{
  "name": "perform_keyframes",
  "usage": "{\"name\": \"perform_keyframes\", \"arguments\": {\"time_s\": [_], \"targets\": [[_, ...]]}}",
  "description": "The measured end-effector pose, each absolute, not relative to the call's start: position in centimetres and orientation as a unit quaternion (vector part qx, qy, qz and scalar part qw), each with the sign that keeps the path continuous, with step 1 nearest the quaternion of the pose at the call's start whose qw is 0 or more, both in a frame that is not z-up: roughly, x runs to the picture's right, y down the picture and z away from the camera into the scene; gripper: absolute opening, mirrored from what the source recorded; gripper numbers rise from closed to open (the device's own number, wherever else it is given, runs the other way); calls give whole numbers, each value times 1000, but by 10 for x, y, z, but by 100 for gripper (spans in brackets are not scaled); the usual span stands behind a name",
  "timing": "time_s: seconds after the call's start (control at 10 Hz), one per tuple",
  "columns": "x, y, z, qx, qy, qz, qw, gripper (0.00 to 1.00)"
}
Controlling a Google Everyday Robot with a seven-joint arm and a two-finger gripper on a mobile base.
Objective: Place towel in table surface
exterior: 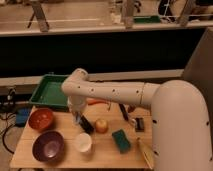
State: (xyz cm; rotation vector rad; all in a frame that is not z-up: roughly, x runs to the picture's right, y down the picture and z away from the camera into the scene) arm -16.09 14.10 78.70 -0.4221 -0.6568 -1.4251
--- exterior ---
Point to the green sponge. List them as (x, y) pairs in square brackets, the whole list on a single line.
[(121, 141)]

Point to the purple bowl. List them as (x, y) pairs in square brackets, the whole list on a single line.
[(48, 146)]

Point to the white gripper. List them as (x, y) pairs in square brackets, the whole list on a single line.
[(76, 105)]

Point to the red bowl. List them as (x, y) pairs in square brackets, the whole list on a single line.
[(41, 119)]

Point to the black cylindrical object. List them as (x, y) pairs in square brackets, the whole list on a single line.
[(86, 125)]

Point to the green plastic tray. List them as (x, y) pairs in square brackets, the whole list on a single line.
[(48, 93)]

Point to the black handled tool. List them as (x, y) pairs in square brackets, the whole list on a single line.
[(124, 112)]

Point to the yellow red apple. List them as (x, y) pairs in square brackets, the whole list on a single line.
[(101, 125)]

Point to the green bin in background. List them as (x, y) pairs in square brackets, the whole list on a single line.
[(146, 19)]

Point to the small black box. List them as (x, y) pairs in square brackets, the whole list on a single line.
[(139, 125)]

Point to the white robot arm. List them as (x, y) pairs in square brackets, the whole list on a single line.
[(181, 127)]

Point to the orange carrot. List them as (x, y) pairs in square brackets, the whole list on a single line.
[(94, 101)]

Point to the blue device on floor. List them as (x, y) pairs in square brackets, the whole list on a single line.
[(22, 116)]

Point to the white cup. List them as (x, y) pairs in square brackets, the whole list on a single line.
[(83, 143)]

